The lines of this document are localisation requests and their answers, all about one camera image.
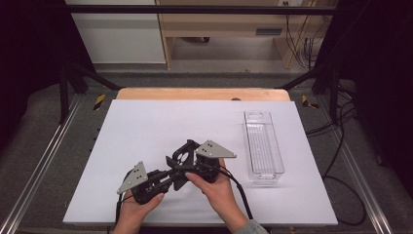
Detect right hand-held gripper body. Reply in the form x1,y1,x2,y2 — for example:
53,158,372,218
194,138,238,184

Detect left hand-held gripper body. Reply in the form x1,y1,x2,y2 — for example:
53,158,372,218
116,161,173,206

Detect clear plastic storage bin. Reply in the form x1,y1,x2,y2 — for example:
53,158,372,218
243,109,285,186

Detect person's left hand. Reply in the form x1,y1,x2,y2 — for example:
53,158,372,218
117,192,166,226

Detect person's right hand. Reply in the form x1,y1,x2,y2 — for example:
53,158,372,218
184,158,244,222

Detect white table mat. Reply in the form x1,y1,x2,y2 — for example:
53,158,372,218
62,98,339,227

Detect yellow black floor tape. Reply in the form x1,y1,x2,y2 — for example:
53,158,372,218
301,95,320,110
93,94,107,111

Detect light wooden desk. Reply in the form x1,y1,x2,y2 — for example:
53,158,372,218
155,0,339,70

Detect white cabinet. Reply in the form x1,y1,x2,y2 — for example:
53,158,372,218
64,0,168,64

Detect black curtain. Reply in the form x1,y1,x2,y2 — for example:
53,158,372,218
0,0,95,150
316,0,413,196

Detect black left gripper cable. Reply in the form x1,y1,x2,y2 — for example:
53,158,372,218
114,169,135,226

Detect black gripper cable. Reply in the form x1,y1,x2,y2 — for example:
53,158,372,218
218,165,254,220
114,169,135,226

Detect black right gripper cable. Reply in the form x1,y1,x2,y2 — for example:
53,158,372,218
218,165,254,220

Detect aluminium floor rail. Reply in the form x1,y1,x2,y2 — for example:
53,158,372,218
318,97,394,234
0,94,82,234

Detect black metal frame stand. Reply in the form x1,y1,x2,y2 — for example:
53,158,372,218
58,61,123,125
278,62,341,125

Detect dark green desk handle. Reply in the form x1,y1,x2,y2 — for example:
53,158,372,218
255,27,283,36

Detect black metal frame bar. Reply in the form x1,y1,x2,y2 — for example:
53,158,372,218
64,4,339,16

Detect black hanging power cables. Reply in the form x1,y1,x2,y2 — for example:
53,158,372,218
284,5,323,70

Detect black floor cable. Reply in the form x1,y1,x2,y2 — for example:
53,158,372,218
305,97,368,227

